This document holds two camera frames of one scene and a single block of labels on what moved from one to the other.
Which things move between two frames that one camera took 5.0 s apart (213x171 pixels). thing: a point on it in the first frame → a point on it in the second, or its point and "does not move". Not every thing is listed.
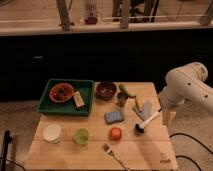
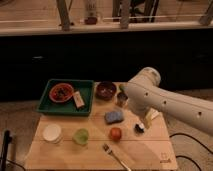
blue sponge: x=112 y=117 does not move
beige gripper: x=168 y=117 → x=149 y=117
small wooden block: x=78 y=100 does not move
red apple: x=115 y=134 does not move
